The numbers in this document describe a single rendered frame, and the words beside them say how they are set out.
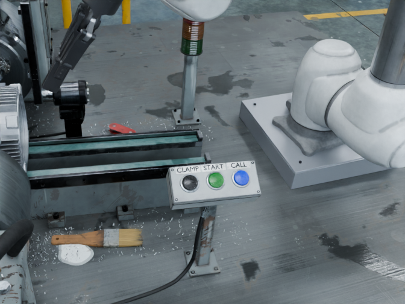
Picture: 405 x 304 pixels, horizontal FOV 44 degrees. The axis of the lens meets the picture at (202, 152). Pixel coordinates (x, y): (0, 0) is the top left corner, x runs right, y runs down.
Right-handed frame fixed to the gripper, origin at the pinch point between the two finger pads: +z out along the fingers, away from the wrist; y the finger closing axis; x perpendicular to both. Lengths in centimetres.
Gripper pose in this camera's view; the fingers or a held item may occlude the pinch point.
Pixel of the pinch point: (56, 75)
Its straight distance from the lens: 102.8
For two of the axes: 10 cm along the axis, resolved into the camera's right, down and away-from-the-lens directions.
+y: 2.2, 6.3, -7.5
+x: 8.0, 3.2, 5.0
